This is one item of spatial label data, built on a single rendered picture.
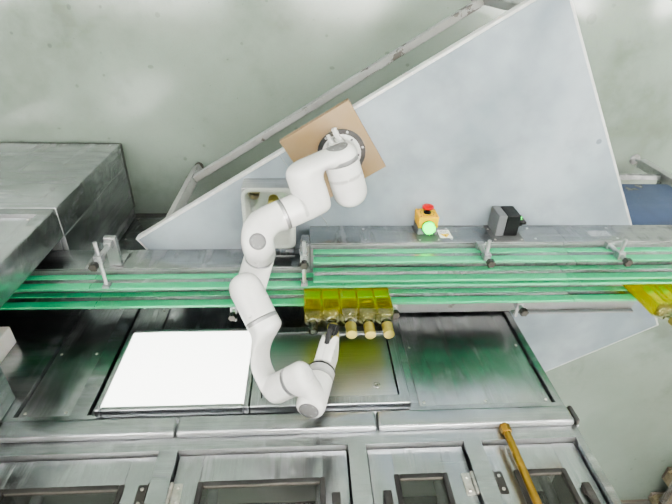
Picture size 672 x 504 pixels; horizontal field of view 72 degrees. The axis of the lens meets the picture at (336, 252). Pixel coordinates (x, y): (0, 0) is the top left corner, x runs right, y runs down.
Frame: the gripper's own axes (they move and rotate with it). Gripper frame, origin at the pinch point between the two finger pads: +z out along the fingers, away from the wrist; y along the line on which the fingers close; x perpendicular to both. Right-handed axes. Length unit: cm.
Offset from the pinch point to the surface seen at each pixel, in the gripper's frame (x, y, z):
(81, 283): 85, 2, 2
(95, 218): 107, 3, 41
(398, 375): -20.8, -13.6, 1.6
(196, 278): 50, 2, 14
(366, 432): -14.0, -16.8, -18.7
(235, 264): 39.4, 4.2, 22.5
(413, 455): -27.4, -18.5, -21.7
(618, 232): -92, 15, 62
